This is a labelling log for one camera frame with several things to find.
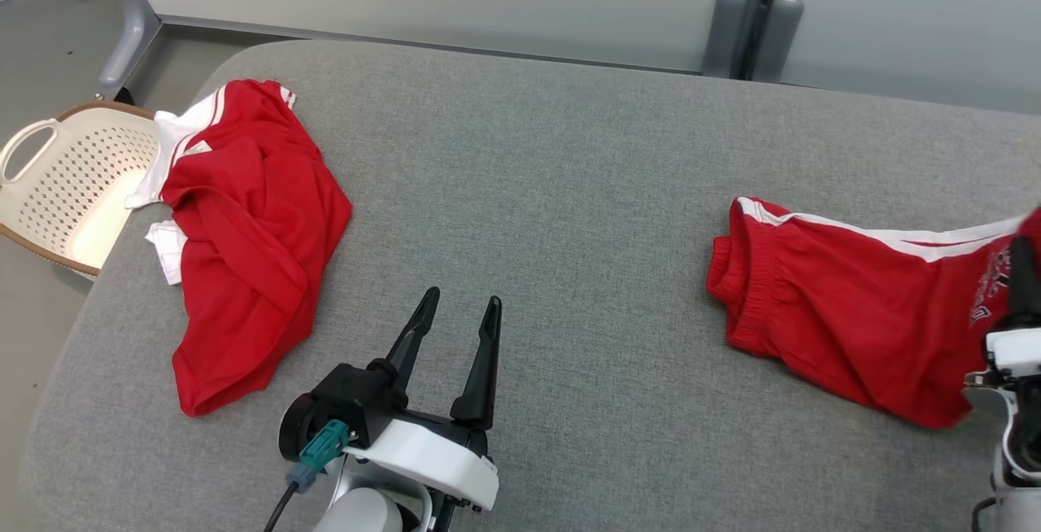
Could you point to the grey partition post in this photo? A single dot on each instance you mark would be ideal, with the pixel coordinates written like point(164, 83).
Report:
point(752, 11)

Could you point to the red shorts with white stripes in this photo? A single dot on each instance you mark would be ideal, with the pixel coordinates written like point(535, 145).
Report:
point(854, 312)

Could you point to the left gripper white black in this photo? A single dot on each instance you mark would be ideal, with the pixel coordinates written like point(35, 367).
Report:
point(439, 459)

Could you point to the cream perforated laundry basket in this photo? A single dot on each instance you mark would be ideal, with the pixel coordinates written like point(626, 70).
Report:
point(73, 182)

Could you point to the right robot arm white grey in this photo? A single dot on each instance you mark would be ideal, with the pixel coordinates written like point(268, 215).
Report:
point(1021, 508)

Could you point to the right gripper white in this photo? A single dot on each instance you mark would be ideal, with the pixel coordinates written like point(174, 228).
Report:
point(1017, 353)

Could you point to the grey metal table leg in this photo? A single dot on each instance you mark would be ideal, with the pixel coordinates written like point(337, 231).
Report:
point(130, 28)

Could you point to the red shirt with white sleeves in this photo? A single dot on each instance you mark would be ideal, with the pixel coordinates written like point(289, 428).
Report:
point(252, 231)

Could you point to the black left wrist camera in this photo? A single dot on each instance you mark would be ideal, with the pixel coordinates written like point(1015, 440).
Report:
point(350, 402)

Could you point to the partition panel base rail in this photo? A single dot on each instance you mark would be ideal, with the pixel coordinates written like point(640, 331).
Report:
point(407, 40)

